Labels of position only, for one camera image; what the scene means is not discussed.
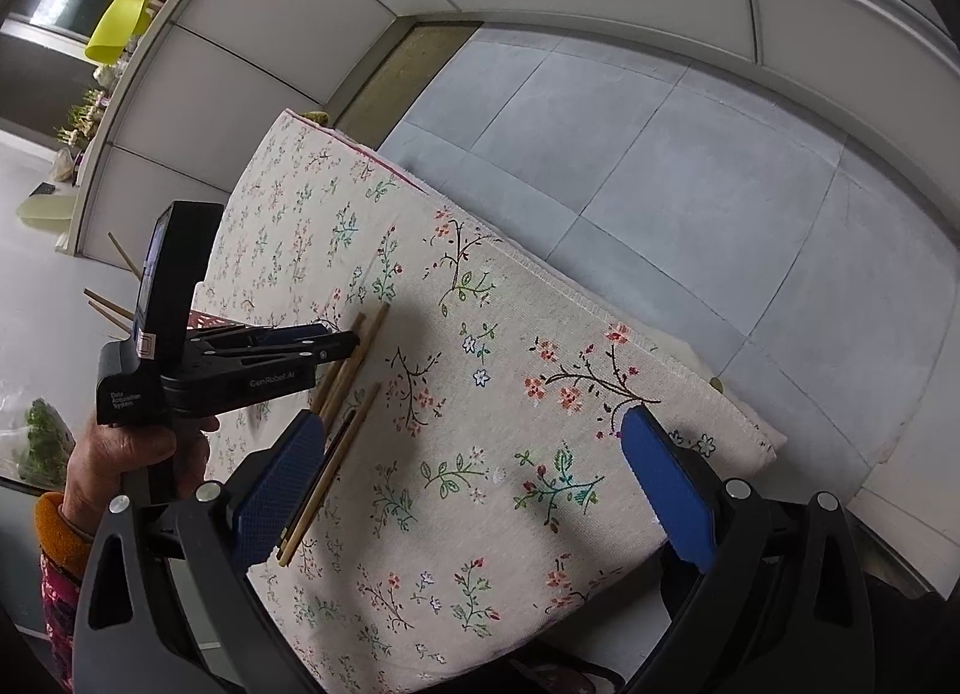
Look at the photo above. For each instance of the bag of green vegetables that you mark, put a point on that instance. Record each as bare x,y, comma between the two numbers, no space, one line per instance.
36,443

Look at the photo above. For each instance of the black chopstick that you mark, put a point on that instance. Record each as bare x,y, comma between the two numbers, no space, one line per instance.
324,464

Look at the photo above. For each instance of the bamboo chopstick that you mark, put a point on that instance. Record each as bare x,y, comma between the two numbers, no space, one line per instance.
367,331
110,306
284,556
131,266
329,391
121,324

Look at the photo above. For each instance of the left hand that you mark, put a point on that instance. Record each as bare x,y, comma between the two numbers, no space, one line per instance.
104,454

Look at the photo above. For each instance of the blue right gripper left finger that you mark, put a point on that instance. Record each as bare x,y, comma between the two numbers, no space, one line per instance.
269,487

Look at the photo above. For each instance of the left red floral sleeve forearm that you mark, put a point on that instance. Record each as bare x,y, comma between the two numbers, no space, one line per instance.
63,555

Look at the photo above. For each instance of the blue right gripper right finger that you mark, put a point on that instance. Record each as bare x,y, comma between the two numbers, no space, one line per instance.
679,486

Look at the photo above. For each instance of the floral tablecloth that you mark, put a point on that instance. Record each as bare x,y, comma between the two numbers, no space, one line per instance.
486,496

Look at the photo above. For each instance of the pink perforated utensil basket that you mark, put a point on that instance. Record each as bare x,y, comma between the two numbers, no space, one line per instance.
203,321

